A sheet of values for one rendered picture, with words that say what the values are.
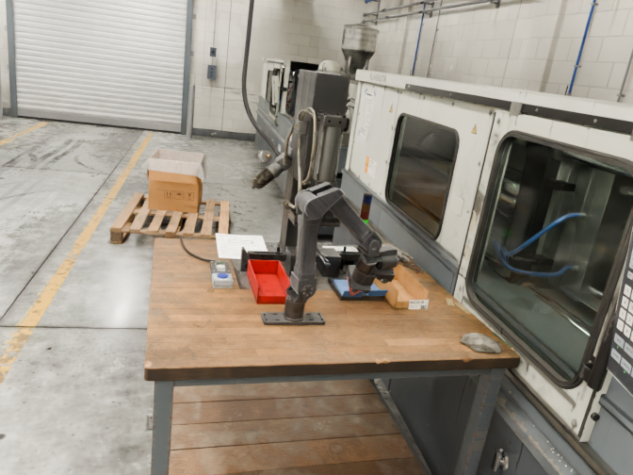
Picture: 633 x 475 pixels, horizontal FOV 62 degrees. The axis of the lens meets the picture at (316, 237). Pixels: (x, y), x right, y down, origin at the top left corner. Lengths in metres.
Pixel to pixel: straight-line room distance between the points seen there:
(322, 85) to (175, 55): 9.14
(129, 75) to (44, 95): 1.61
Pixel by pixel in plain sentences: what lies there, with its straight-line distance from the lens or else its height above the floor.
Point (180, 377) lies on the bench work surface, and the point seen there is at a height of 0.87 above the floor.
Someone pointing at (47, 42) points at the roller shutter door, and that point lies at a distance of 11.37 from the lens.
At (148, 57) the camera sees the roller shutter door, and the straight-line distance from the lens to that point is 11.06.
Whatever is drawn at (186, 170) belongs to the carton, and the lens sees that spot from 5.17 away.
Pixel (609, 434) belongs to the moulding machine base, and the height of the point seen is 0.89.
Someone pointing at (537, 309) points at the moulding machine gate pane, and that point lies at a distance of 1.77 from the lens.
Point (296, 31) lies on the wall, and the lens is 11.21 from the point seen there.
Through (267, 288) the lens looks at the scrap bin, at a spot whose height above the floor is 0.91.
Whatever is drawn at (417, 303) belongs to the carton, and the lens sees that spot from 1.91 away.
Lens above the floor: 1.67
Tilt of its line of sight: 18 degrees down
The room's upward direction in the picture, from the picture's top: 8 degrees clockwise
